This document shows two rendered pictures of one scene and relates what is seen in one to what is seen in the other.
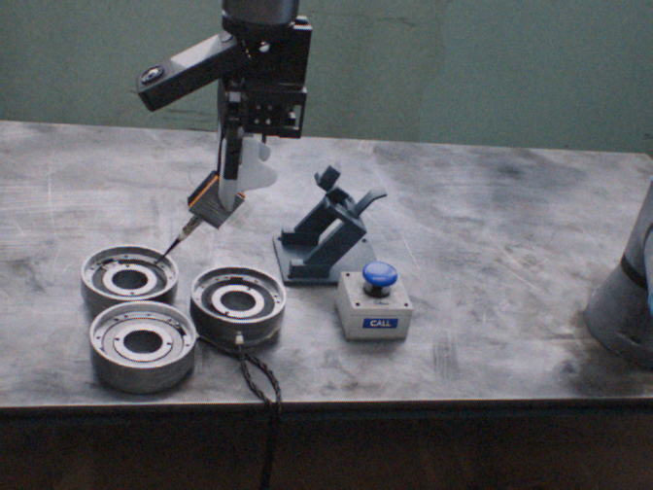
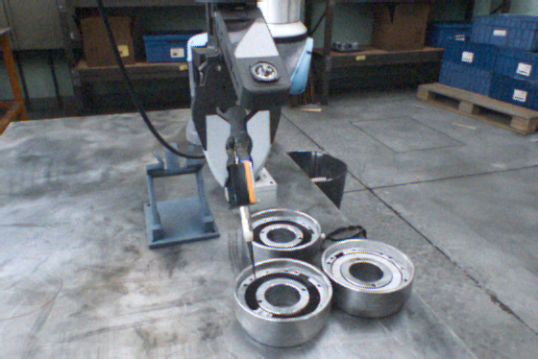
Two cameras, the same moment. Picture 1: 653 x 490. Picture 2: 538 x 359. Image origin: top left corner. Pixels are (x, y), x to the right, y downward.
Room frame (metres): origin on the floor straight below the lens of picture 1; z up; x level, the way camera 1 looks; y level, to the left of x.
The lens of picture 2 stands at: (0.84, 0.59, 1.15)
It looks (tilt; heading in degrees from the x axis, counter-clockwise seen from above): 26 degrees down; 269
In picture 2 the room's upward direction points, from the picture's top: straight up
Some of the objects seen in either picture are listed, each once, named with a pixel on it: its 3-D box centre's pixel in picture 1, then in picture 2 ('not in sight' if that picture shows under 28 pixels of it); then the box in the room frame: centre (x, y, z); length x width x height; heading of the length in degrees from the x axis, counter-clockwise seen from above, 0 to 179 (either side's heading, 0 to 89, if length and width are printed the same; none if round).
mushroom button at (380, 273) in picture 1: (377, 286); not in sight; (0.85, -0.07, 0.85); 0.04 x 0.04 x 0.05
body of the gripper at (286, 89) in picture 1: (259, 74); (229, 48); (0.87, 0.09, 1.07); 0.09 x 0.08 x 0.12; 106
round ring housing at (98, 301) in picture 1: (129, 285); (281, 301); (0.81, 0.20, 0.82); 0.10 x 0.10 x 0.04
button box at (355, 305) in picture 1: (378, 304); (249, 187); (0.85, -0.08, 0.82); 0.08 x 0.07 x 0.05; 105
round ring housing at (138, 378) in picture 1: (143, 348); (365, 276); (0.71, 0.16, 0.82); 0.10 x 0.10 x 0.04
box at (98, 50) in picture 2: not in sight; (108, 38); (2.06, -3.31, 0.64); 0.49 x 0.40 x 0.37; 20
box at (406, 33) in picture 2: not in sight; (398, 25); (-0.55, -4.04, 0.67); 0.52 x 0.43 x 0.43; 15
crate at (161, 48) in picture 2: not in sight; (175, 46); (1.54, -3.48, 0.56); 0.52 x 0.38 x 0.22; 12
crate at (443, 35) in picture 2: not in sight; (451, 34); (-1.16, -4.22, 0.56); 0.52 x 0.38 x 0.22; 12
